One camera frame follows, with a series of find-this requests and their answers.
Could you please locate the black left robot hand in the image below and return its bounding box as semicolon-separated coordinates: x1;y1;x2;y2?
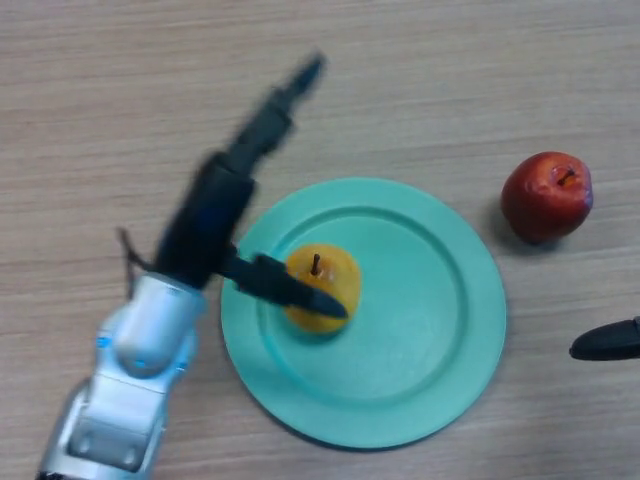
151;48;349;321

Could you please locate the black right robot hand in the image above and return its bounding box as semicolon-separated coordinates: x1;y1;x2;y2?
568;315;640;361

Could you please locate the yellow pear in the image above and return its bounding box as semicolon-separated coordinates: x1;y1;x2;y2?
283;242;362;335

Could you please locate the green round plate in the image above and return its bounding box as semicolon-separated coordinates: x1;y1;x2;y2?
220;177;508;450

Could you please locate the red apple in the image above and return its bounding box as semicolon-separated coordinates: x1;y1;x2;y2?
500;151;596;245

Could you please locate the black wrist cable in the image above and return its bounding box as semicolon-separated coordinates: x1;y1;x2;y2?
116;227;154;274

